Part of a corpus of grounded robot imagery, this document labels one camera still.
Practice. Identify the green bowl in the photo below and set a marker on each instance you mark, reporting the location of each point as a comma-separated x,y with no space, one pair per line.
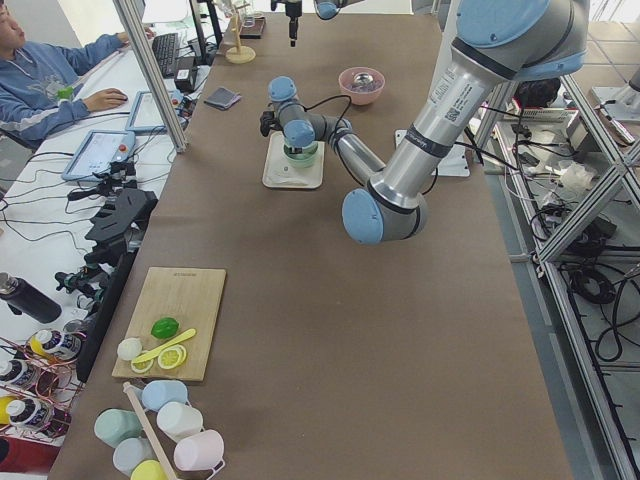
309,151
301,163

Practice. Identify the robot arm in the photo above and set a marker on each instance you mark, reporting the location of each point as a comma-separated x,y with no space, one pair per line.
325,10
496,42

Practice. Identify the green bowl on tray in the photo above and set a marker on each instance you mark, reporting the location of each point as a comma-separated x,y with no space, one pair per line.
301,163

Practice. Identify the cream rectangular tray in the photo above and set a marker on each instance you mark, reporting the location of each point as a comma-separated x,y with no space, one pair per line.
276,165

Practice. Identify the white ceramic spoon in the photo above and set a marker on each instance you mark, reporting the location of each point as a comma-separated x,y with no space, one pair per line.
288,182

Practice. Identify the black tray at edge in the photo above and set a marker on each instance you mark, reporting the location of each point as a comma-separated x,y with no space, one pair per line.
252,28

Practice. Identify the wooden cup stand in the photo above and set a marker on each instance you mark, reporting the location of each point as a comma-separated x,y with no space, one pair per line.
236,11

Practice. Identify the metal ice scoop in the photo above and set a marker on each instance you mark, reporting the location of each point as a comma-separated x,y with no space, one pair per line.
362,81

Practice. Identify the pink bowl with ice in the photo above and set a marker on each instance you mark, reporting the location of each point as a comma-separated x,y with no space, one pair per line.
361,98

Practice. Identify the grey folded cloth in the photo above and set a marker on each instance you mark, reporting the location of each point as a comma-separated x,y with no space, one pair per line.
222,98

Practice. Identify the black keyboard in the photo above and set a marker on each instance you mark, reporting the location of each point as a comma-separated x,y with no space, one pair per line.
164,48

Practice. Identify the blue teach pendant far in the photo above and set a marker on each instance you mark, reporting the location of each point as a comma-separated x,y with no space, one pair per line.
144,116

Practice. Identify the blue teach pendant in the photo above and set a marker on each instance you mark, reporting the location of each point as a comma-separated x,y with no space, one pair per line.
97,152
144,116

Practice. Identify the wooden cutting board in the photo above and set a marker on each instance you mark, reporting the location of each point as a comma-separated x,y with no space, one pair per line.
190,296

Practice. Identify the blue teach pendant near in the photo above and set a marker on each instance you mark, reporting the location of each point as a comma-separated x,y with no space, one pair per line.
97,152

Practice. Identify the black gripper tool stand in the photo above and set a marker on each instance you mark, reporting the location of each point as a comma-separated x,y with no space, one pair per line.
116,231

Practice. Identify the green lime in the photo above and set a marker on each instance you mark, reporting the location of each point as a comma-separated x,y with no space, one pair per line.
165,328

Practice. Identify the yellow plastic knife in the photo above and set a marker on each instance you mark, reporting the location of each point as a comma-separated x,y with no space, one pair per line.
152,354

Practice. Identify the lemon slice upper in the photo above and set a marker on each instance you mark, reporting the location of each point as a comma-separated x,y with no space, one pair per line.
172,357

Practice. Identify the lemon slice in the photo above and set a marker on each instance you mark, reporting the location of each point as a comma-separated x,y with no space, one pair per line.
141,367
172,357

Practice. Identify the seated person blue hoodie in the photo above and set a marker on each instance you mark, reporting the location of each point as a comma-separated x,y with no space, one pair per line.
38,83

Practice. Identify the white garlic bulb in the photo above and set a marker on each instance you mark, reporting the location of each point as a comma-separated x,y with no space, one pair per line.
129,348

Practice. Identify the lemon slice lower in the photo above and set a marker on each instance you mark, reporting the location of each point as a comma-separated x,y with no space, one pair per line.
141,367

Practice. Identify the blue plastic cup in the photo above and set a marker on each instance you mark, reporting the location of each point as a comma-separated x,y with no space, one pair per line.
158,393

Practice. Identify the white plastic cup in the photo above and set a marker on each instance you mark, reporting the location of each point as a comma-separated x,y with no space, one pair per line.
179,421

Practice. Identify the black bottle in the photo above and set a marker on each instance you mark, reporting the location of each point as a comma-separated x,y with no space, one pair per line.
24,298

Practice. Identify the pink plastic cup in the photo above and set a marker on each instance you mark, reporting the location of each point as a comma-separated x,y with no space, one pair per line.
201,451

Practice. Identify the green plastic cup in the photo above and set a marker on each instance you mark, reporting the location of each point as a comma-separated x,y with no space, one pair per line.
112,426

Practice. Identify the grey plastic cup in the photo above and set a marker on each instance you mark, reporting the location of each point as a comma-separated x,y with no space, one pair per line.
130,453

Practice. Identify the yellow plastic cup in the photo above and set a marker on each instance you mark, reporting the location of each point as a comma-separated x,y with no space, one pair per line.
148,470

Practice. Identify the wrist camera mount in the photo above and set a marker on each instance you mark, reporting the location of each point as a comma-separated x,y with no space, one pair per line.
268,123

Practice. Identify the aluminium frame post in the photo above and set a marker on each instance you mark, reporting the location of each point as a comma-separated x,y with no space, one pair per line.
137,34

